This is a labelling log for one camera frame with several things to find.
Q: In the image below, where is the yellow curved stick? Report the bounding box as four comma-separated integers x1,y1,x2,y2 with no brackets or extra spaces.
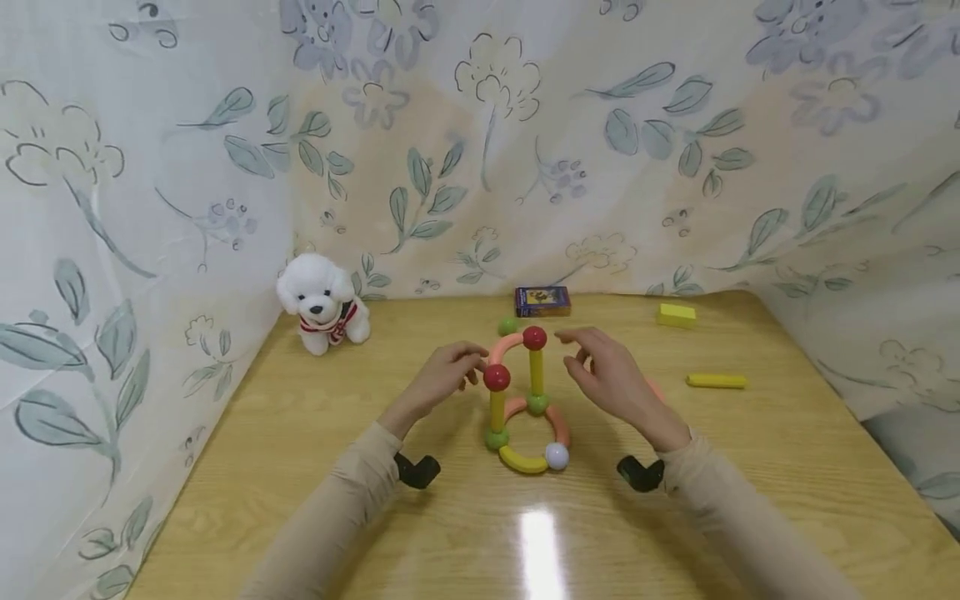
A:
498,445,549,476

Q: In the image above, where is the purple card box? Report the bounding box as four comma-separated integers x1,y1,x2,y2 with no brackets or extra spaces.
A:
514,286,573,319

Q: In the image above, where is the black wrist band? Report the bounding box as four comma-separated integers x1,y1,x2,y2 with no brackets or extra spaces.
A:
394,452,443,491
616,455,667,494

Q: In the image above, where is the person's right forearm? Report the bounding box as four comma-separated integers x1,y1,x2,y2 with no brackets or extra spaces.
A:
653,432,865,600

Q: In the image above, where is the person's left forearm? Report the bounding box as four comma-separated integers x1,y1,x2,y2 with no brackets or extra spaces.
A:
238,413,423,600

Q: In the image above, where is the person's left hand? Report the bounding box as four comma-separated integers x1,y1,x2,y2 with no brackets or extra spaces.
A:
377,342,491,441

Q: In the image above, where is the person's right hand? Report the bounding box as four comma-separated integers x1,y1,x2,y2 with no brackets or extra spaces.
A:
555,327,693,456

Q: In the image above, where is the white plush dog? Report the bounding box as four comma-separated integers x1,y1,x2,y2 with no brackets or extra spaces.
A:
275,252,373,358

